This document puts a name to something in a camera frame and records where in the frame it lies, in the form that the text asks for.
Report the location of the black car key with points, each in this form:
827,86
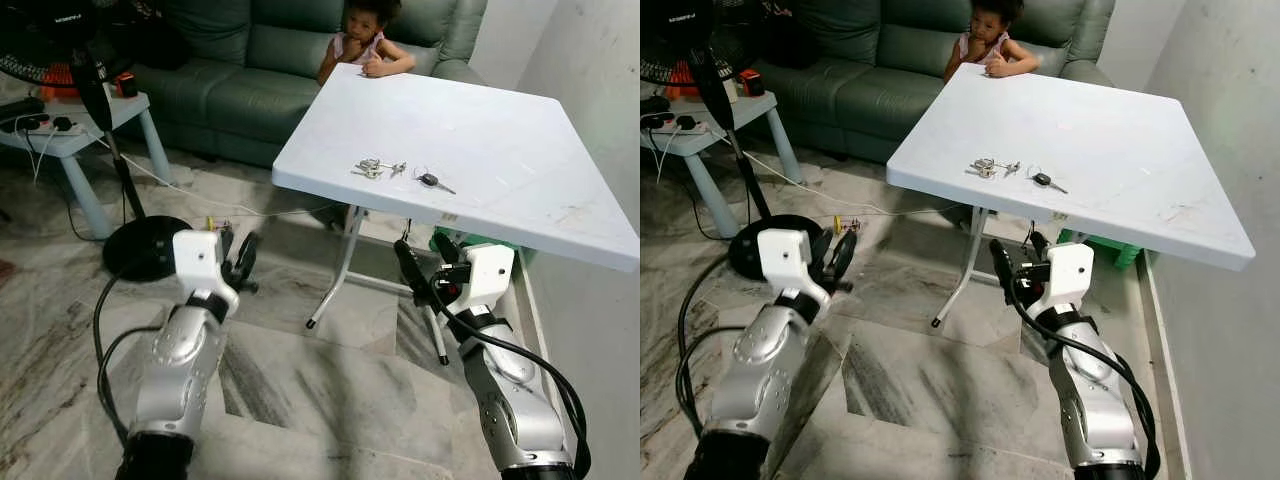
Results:
430,180
1042,180

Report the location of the small yellow floor object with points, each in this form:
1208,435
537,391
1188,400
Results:
211,222
838,222

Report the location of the pale blue side table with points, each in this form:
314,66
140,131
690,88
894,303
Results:
85,135
700,140

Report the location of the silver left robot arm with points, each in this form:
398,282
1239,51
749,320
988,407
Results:
180,370
760,370

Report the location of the orange plastic object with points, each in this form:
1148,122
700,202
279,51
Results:
682,84
58,82

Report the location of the power strip with plugs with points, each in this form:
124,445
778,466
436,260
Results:
30,122
668,123

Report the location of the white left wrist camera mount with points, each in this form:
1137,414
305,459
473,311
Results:
197,258
782,258

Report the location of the white folding table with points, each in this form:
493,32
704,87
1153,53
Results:
470,120
1090,120

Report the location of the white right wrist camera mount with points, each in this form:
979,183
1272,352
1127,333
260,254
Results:
1068,272
488,275

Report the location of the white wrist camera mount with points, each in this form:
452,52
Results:
197,258
488,275
1068,272
782,258

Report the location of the small red black box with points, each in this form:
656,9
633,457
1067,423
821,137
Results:
125,85
751,83

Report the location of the silver key bunch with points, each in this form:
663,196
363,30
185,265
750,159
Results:
368,168
984,167

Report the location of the small child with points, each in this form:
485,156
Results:
988,45
362,45

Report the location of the green leather sofa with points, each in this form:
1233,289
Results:
250,80
860,70

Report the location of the black standing fan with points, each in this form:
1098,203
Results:
760,245
145,248

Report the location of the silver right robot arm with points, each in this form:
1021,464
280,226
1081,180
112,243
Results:
1095,400
515,400

